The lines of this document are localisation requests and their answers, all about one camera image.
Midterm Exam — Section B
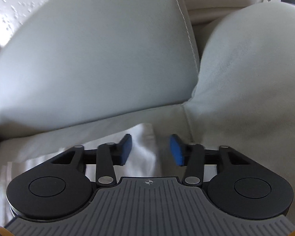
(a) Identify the white garment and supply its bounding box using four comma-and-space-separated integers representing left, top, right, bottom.
0, 123, 161, 226

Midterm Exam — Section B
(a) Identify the grey sofa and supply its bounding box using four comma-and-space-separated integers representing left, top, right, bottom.
0, 0, 295, 225

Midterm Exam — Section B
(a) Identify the grey sofa back cushion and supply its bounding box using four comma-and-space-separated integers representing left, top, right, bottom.
0, 0, 199, 138

